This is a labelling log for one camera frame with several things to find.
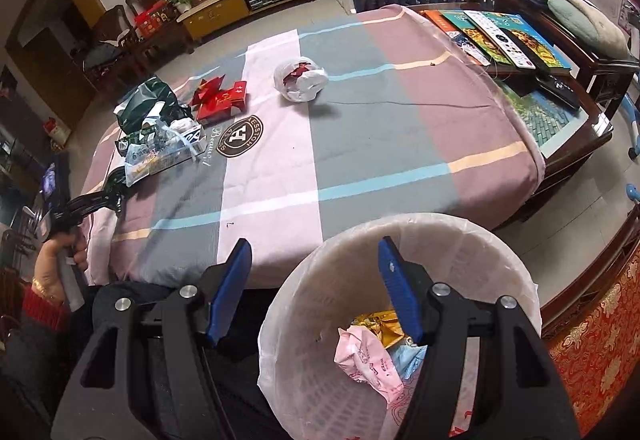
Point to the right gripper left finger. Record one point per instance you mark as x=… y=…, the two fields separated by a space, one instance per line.
x=230 y=283

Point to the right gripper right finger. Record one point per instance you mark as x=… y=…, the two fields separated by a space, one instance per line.
x=404 y=282

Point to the green foil snack wrapper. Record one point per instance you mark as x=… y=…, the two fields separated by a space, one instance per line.
x=135 y=138

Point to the clear blue plastic wrapper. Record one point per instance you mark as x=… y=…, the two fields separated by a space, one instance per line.
x=152 y=157

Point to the white plastic bag ball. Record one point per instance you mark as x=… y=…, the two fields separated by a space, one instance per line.
x=299 y=80

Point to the red sleeved left forearm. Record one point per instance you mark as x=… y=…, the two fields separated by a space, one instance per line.
x=49 y=314

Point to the left hand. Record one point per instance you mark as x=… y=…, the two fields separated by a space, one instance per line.
x=46 y=282

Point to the gold wrapper in bin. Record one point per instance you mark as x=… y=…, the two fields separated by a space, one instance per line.
x=384 y=324

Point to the pink wrapper in bin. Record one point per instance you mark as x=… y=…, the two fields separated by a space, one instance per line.
x=363 y=358

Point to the dark green tissue box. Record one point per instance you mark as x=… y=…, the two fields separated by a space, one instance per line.
x=139 y=102

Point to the wooden armchair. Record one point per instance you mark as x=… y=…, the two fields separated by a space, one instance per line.
x=118 y=57

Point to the white blue medicine box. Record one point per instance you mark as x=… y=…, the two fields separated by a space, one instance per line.
x=186 y=134

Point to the red cigarette box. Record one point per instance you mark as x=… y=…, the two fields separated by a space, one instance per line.
x=211 y=102

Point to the red gift box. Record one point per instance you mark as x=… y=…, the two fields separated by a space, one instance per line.
x=153 y=19

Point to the black remote control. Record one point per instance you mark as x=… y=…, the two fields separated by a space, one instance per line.
x=558 y=90

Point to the dark wooden coffee table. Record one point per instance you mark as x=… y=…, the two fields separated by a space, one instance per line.
x=598 y=88

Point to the green grey cushion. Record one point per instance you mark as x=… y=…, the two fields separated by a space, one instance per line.
x=590 y=26

